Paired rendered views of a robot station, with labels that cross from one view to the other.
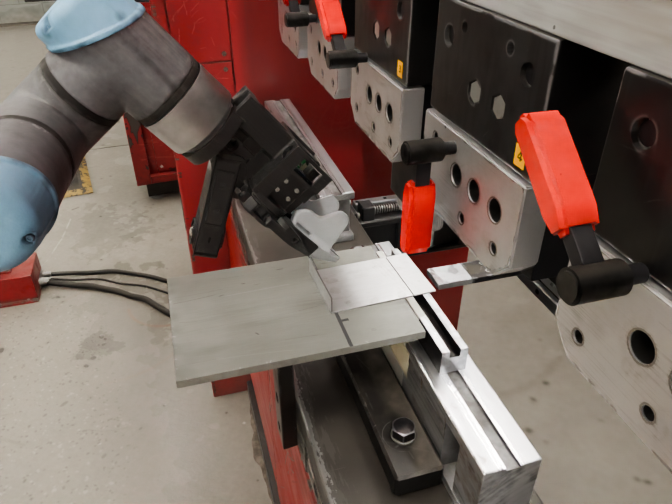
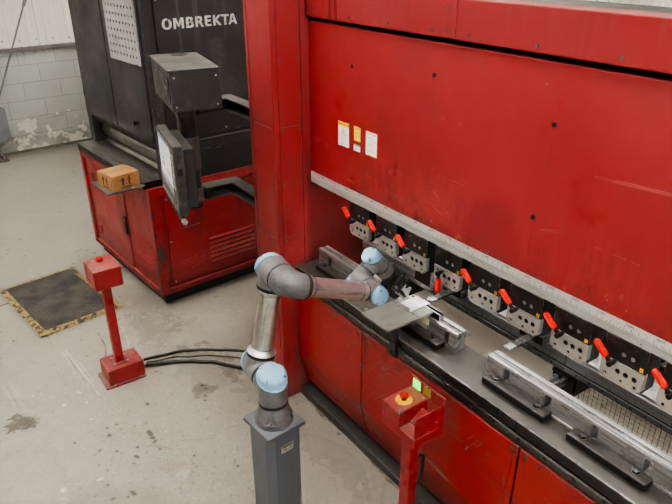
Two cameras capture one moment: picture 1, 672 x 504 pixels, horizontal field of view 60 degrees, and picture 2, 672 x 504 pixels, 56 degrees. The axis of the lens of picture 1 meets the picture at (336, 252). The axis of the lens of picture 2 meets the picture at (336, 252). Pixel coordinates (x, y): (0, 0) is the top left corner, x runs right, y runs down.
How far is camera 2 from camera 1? 225 cm
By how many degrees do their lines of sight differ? 18
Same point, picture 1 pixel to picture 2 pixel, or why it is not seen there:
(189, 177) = not seen: hidden behind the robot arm
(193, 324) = (379, 320)
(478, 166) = (449, 274)
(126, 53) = (381, 262)
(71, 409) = (213, 420)
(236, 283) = (380, 310)
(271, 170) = (400, 279)
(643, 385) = (480, 300)
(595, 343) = (474, 297)
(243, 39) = (308, 224)
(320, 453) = (414, 347)
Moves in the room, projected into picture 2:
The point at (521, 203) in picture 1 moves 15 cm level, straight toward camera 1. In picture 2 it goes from (459, 279) to (465, 298)
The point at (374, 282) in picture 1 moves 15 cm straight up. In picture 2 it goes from (414, 304) to (416, 274)
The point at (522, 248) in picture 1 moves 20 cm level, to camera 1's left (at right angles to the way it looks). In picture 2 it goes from (460, 286) to (415, 294)
